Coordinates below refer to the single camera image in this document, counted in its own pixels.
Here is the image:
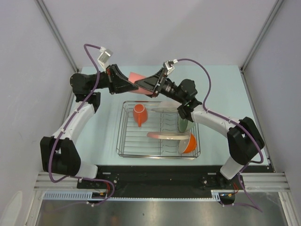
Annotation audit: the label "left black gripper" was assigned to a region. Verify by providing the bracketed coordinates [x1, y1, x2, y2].
[89, 65, 138, 95]

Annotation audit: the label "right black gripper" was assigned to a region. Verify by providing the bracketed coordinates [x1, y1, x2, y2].
[135, 68, 185, 104]

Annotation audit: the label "pink cup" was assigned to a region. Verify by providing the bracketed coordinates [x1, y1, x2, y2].
[128, 72, 152, 95]

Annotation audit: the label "white scalloped plate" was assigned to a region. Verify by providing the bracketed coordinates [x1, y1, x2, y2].
[151, 101, 181, 113]

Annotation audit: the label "orange mug with handle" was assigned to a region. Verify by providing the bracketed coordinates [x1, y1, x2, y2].
[133, 104, 148, 127]

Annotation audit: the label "metal wire dish rack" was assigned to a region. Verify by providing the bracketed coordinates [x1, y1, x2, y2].
[116, 101, 201, 159]

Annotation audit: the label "green ceramic bowl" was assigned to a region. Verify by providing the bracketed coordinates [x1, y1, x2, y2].
[178, 117, 195, 133]

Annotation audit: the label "pink cream floral plate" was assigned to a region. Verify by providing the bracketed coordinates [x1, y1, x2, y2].
[147, 132, 190, 140]

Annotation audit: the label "white orange ceramic bowl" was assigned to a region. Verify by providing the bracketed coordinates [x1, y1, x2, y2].
[178, 133, 197, 154]

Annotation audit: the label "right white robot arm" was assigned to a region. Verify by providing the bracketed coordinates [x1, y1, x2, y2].
[135, 69, 265, 189]

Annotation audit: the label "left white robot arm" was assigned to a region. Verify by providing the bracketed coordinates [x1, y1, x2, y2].
[40, 64, 138, 188]

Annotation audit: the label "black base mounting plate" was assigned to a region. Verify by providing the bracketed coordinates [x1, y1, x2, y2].
[77, 164, 276, 204]

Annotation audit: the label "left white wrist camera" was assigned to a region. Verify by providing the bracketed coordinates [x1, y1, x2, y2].
[97, 47, 113, 70]

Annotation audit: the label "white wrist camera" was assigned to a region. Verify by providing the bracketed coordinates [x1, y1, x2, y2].
[97, 47, 113, 70]
[163, 59, 178, 76]

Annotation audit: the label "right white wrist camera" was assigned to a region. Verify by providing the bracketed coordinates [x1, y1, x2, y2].
[163, 59, 178, 76]

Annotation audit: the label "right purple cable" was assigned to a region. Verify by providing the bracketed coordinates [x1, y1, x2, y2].
[174, 57, 264, 212]

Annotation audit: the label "purple cable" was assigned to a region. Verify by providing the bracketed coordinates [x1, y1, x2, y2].
[174, 57, 264, 212]
[48, 43, 116, 208]

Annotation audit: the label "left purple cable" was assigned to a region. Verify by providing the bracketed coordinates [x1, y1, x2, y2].
[48, 43, 116, 208]

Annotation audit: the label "white slotted cable duct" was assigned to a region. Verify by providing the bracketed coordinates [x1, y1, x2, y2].
[43, 190, 246, 202]

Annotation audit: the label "aluminium frame rail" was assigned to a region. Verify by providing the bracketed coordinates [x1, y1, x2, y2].
[34, 171, 289, 191]

